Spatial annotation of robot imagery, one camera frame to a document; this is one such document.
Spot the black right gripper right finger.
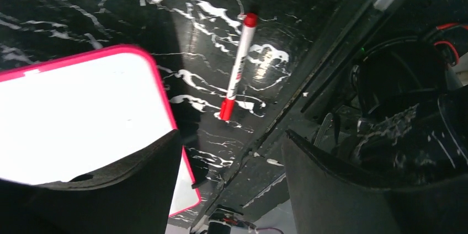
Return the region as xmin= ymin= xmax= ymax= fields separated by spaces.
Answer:
xmin=281 ymin=86 xmax=468 ymax=234

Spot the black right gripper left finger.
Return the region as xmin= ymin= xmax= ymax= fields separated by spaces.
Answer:
xmin=1 ymin=130 xmax=182 ymax=233

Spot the pink framed whiteboard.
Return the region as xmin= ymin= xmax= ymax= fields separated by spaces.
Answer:
xmin=1 ymin=45 xmax=201 ymax=217

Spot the white red marker pen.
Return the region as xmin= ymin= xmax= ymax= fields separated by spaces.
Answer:
xmin=220 ymin=13 xmax=258 ymax=121

